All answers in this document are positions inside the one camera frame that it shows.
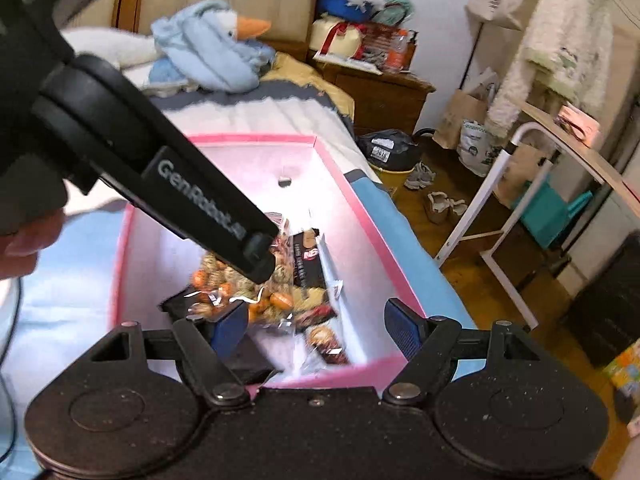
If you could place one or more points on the yellow blanket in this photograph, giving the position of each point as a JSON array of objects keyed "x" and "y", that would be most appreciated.
[{"x": 305, "y": 80}]

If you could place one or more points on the pink cardboard box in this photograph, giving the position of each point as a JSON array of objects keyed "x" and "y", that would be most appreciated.
[{"x": 350, "y": 240}]

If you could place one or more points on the teal shopping bag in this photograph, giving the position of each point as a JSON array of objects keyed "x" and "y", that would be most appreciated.
[{"x": 552, "y": 215}]

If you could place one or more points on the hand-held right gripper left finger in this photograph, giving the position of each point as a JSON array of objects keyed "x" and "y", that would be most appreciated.
[{"x": 227, "y": 329}]

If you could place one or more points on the black bag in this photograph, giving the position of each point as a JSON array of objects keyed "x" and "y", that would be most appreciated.
[{"x": 392, "y": 147}]

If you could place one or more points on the white plastic bag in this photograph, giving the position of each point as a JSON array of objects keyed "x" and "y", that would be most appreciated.
[{"x": 477, "y": 147}]

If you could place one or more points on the black suitcase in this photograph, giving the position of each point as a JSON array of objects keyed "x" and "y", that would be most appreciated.
[{"x": 607, "y": 305}]

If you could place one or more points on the beige shoes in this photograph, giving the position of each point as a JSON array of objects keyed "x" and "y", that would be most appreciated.
[{"x": 445, "y": 207}]

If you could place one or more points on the grey shoes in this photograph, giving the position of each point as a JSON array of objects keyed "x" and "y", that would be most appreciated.
[{"x": 419, "y": 176}]

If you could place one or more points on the cream bag with red ribbon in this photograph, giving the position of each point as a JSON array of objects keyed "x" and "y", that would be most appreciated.
[{"x": 335, "y": 37}]

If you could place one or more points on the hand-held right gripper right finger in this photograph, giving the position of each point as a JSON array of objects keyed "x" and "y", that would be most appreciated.
[{"x": 402, "y": 327}]

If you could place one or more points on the pale green wrapped item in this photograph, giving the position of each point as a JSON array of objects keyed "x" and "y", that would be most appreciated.
[{"x": 400, "y": 4}]

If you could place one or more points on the wooden table with white frame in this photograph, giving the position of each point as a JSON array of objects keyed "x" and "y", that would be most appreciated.
[{"x": 505, "y": 240}]

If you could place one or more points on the striped printed bedsheet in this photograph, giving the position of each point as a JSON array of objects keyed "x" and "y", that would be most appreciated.
[{"x": 70, "y": 270}]

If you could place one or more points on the bag of orange speckled snacks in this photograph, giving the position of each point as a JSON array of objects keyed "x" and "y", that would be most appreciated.
[{"x": 265, "y": 300}]

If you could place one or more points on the white snack bar packet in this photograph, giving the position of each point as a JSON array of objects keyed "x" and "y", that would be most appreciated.
[{"x": 327, "y": 345}]

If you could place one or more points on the white and green fluffy garment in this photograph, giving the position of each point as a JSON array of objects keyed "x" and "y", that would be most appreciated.
[{"x": 560, "y": 35}]

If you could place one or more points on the pink tissue box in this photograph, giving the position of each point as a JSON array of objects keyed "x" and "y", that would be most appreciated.
[{"x": 577, "y": 125}]

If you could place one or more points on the colourful gift box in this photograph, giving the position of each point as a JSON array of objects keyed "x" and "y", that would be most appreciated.
[{"x": 625, "y": 367}]

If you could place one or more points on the goose plush with blue scarf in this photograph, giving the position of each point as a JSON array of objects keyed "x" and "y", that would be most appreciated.
[{"x": 210, "y": 50}]

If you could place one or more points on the person's left hand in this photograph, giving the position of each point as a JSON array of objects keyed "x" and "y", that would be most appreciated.
[{"x": 25, "y": 250}]

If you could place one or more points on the brown paper bag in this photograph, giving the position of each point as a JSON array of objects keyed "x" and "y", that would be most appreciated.
[
  {"x": 460, "y": 117},
  {"x": 522, "y": 175}
]

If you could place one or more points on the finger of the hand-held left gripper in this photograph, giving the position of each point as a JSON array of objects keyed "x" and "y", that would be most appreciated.
[{"x": 261, "y": 260}]

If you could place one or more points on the dark brown cookie packet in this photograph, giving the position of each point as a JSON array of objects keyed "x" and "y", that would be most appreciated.
[{"x": 310, "y": 270}]

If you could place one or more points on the red printed bag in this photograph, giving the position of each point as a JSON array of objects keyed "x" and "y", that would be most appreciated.
[{"x": 387, "y": 47}]

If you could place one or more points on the wooden nightstand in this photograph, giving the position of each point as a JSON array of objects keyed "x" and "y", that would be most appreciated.
[{"x": 380, "y": 100}]

